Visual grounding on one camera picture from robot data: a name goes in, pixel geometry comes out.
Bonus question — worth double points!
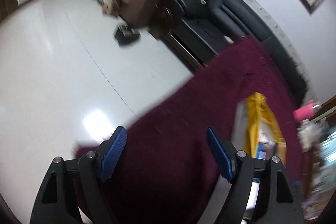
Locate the yellow taped white box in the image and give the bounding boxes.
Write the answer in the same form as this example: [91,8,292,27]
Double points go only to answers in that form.
[230,93,292,223]

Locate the black leather sofa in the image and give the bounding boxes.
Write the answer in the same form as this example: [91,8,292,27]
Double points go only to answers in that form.
[149,0,307,106]

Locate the black slippers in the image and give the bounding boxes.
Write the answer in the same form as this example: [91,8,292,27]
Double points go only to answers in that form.
[114,24,141,47]

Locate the pink yarn cone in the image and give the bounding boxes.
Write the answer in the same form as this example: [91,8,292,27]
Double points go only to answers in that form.
[293,100,315,122]

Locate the maroon velvet table cloth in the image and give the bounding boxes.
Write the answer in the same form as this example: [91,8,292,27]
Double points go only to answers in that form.
[102,36,306,223]

